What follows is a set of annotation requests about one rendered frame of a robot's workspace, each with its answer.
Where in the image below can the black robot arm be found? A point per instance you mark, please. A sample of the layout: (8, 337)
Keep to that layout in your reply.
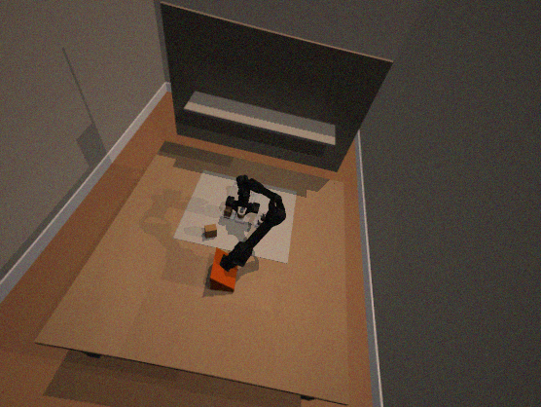
(276, 214)

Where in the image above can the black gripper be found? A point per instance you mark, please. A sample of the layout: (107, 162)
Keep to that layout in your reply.
(251, 207)

